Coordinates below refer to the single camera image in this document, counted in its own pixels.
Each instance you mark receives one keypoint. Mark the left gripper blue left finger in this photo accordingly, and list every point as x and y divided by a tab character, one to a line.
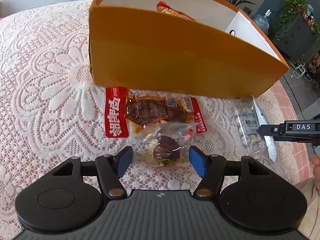
110	168

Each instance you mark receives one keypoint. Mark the blue water jug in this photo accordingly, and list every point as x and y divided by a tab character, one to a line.
262	21

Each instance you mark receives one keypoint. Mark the pink checked table cover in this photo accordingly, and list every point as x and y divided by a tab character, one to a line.
301	152

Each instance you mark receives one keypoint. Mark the red packaged braised meat snack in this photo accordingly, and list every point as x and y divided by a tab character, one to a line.
127	112

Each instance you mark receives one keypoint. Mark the clear bag white candies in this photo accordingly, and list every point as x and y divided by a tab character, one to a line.
247	124

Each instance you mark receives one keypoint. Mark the orange cardboard box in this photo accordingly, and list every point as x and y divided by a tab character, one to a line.
222	54

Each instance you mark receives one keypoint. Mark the dark grey cabinet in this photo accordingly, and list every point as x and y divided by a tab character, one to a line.
296	42

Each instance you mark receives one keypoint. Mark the hanging green vine plant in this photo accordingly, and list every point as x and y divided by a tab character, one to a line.
288	12

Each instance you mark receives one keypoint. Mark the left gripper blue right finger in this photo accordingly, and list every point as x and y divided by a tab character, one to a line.
210	168

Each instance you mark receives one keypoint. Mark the person's right hand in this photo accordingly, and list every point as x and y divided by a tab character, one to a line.
315	160

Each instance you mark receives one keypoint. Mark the red snack pack in box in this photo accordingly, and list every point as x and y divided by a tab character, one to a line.
166	9

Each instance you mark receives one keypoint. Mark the clear bag dark round snack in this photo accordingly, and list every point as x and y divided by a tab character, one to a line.
166	143

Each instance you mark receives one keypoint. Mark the white lace tablecloth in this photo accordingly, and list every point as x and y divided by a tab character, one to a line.
51	110

